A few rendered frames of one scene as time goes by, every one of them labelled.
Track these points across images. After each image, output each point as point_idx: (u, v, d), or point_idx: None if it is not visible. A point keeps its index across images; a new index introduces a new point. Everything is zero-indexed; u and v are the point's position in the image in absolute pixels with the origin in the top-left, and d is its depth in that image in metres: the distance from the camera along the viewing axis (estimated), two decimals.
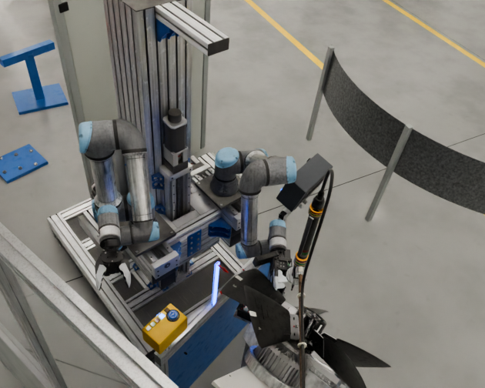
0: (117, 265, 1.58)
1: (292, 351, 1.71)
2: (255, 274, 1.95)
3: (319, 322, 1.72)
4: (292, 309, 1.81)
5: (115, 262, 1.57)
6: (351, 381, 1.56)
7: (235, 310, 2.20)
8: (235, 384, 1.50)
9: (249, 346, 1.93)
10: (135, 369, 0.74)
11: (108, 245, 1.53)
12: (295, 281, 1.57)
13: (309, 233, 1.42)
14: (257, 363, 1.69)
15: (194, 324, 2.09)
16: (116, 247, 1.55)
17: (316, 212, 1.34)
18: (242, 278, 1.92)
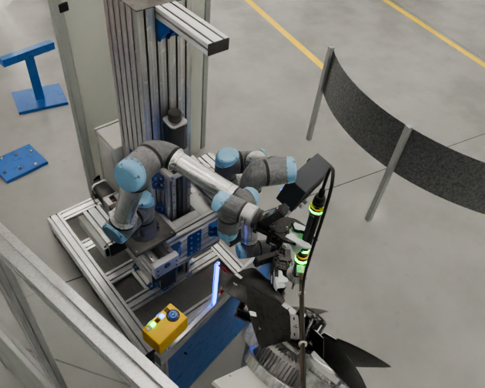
0: (291, 226, 1.49)
1: (292, 351, 1.71)
2: (254, 273, 1.95)
3: (319, 322, 1.72)
4: (292, 311, 1.82)
5: (289, 225, 1.48)
6: (351, 381, 1.56)
7: (235, 310, 2.20)
8: (235, 384, 1.50)
9: (249, 346, 1.93)
10: (135, 369, 0.74)
11: (284, 214, 1.42)
12: (296, 279, 1.57)
13: (309, 232, 1.42)
14: (257, 363, 1.69)
15: (194, 324, 2.09)
16: (286, 211, 1.45)
17: (317, 209, 1.34)
18: (242, 276, 1.91)
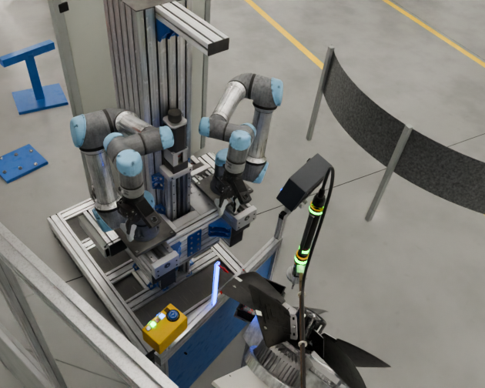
0: None
1: None
2: (319, 309, 2.07)
3: (303, 311, 1.74)
4: None
5: None
6: (270, 330, 1.55)
7: (235, 310, 2.20)
8: (235, 384, 1.50)
9: (249, 346, 1.93)
10: (135, 369, 0.74)
11: (152, 229, 1.53)
12: (296, 279, 1.57)
13: (309, 232, 1.42)
14: (257, 363, 1.69)
15: (194, 324, 2.09)
16: None
17: (317, 209, 1.34)
18: None
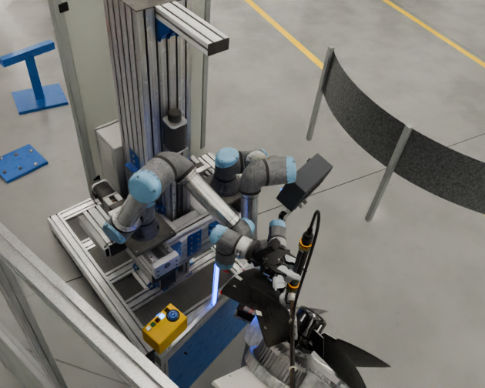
0: (282, 259, 1.62)
1: None
2: (319, 309, 2.07)
3: (303, 311, 1.74)
4: None
5: (280, 258, 1.61)
6: (270, 330, 1.55)
7: (235, 310, 2.20)
8: (235, 384, 1.50)
9: (249, 346, 1.93)
10: (135, 369, 0.74)
11: (275, 248, 1.55)
12: (287, 306, 1.69)
13: (299, 264, 1.54)
14: (257, 363, 1.69)
15: (194, 324, 2.09)
16: (278, 245, 1.58)
17: (306, 245, 1.46)
18: None
